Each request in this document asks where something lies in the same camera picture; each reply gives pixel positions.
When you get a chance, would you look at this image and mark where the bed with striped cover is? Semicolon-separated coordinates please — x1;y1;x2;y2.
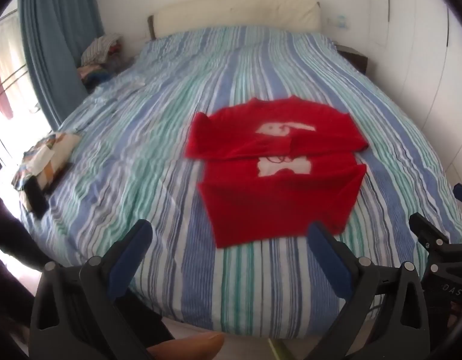
19;25;462;336

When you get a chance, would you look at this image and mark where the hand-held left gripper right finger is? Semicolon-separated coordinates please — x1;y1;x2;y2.
306;221;429;360

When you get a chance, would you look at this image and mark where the pile of colourful clothes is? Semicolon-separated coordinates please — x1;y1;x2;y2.
78;43;136;85

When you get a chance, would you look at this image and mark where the striped grey cloth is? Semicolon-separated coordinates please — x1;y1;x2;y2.
81;34;121;66

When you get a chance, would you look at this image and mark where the dark wooden nightstand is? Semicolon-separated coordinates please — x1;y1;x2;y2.
334;44;369;74

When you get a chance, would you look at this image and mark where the dark cloth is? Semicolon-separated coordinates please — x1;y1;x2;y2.
0;150;47;271

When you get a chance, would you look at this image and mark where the folded printed cloth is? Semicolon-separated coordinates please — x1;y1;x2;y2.
11;131;82;211

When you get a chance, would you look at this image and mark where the red sweater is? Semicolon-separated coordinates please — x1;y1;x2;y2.
184;97;369;249

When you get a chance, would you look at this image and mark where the white wardrobe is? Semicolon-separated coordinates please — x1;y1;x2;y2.
366;0;462;181

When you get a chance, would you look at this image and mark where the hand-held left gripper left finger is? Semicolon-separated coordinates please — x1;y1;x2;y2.
28;218;172;360

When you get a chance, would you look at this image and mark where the cream padded headboard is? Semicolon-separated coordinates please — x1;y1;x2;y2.
146;0;322;40

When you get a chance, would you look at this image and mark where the red hanging garment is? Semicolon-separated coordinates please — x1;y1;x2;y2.
0;62;14;121

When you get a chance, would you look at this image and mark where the blue curtain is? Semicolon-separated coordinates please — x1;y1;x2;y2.
18;0;106;128

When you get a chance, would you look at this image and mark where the person's leg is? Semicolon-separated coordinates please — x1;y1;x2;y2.
146;333;225;360

